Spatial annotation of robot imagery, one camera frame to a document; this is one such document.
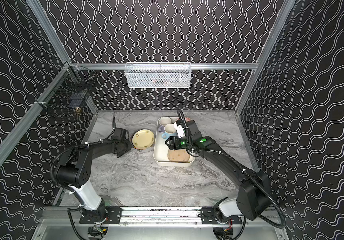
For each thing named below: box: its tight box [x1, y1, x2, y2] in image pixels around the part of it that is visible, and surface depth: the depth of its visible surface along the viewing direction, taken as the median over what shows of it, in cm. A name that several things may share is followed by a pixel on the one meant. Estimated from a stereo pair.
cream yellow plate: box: [131, 128, 155, 150], surface depth 102 cm
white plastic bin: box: [153, 117, 196, 167], surface depth 98 cm
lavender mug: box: [157, 116, 172, 133], surface depth 108 cm
